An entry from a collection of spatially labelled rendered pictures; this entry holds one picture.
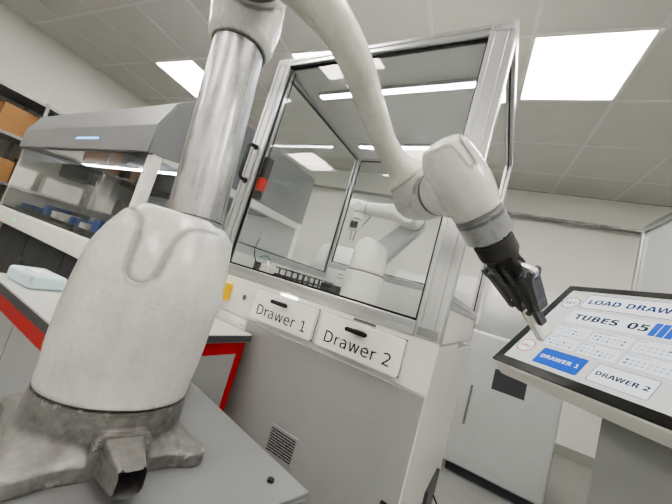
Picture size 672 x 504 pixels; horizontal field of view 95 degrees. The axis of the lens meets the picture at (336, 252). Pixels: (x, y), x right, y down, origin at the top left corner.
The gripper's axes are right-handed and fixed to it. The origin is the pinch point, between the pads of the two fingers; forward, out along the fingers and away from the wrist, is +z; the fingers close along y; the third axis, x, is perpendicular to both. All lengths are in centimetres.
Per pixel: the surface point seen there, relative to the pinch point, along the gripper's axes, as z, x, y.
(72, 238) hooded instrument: -97, 108, 133
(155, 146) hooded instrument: -107, 49, 106
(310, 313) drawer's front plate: -15, 34, 55
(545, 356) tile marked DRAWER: 9.6, 0.1, 2.7
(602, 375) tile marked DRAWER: 9.6, 0.0, -8.5
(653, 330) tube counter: 9.6, -13.9, -9.4
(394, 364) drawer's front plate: 6.1, 23.4, 32.0
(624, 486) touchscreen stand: 26.7, 8.5, -10.4
